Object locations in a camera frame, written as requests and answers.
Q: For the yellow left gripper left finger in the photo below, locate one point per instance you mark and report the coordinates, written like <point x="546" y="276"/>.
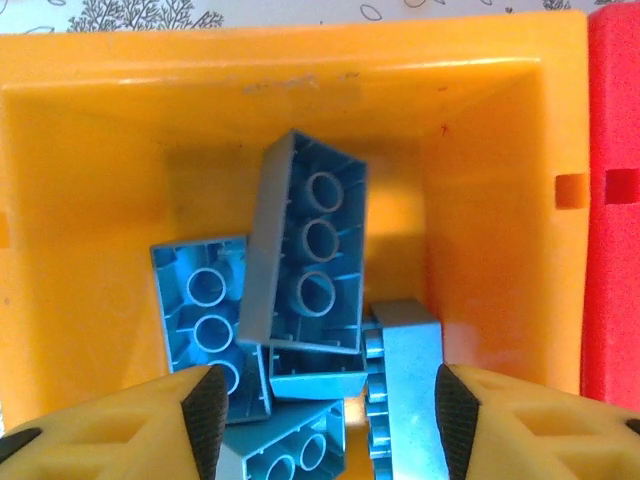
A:
<point x="100" y="440"/>

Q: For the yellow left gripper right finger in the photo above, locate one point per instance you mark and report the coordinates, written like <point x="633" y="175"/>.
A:
<point x="550" y="440"/>

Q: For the red plastic bin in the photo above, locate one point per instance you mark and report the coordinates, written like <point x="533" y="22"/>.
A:
<point x="615" y="275"/>

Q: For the yellow plastic bin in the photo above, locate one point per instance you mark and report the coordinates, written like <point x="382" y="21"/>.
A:
<point x="100" y="200"/>

